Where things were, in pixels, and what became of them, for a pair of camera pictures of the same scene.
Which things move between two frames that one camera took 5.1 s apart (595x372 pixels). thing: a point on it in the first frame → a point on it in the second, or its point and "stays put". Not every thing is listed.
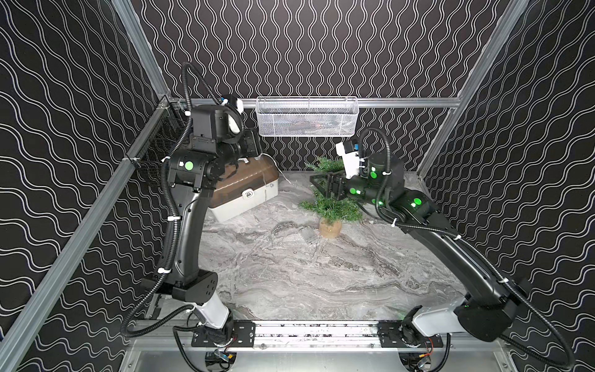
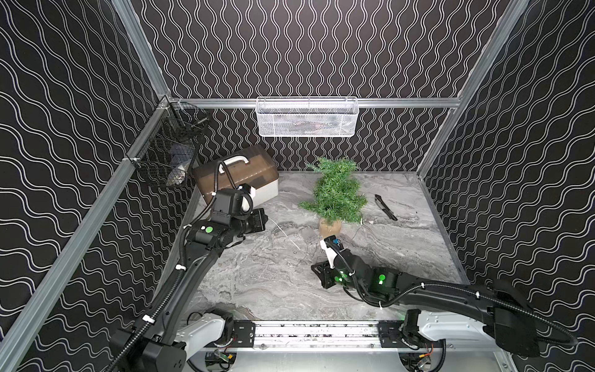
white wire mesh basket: x=307 y=116 stays put
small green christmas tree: x=329 y=211 stays put
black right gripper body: x=340 y=180 → x=329 y=277
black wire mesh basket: x=164 y=132 stays put
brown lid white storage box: x=256 y=180 stays put
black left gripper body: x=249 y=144 → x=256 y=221
